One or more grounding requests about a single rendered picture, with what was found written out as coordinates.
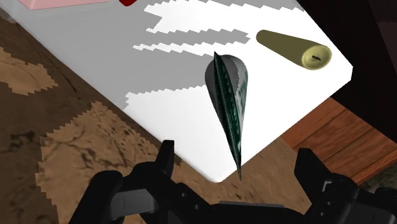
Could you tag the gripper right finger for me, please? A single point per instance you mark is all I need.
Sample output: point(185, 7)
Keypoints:
point(325, 189)

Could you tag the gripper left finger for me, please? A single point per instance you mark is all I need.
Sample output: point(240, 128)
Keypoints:
point(149, 186)

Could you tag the brown wooden furniture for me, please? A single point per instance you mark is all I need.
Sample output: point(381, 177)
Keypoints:
point(344, 136)

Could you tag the white table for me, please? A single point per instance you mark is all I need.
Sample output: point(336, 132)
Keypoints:
point(173, 118)

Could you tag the green and grey cone object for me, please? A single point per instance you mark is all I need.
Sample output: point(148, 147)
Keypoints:
point(228, 90)

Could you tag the olive yellow candle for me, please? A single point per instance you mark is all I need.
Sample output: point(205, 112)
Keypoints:
point(291, 48)

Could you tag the dark red object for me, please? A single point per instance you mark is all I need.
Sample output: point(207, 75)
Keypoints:
point(127, 2)

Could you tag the pink flat object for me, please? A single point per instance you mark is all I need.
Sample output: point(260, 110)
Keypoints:
point(59, 3)

